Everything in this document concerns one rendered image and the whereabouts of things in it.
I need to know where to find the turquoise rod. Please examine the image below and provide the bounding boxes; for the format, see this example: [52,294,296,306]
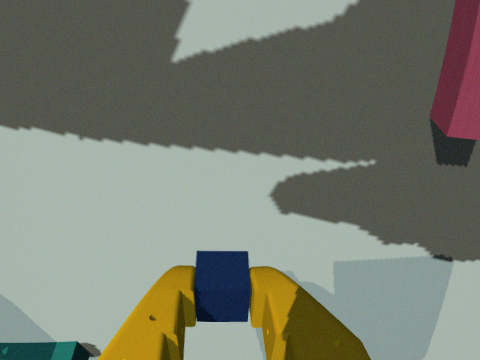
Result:
[0,341,90,360]

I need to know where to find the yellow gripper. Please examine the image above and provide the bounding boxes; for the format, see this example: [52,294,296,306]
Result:
[97,265,371,360]

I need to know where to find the pink rod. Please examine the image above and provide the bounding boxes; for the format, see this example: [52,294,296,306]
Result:
[429,0,480,140]

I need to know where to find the small blue cube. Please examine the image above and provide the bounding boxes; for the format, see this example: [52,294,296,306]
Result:
[194,251,251,322]

